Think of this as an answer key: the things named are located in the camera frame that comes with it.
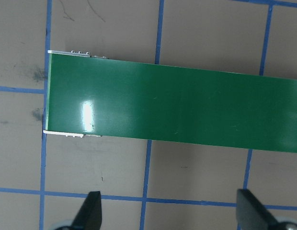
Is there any green belt conveyor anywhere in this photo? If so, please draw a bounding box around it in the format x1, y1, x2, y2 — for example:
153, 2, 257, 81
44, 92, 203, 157
42, 49, 297, 154

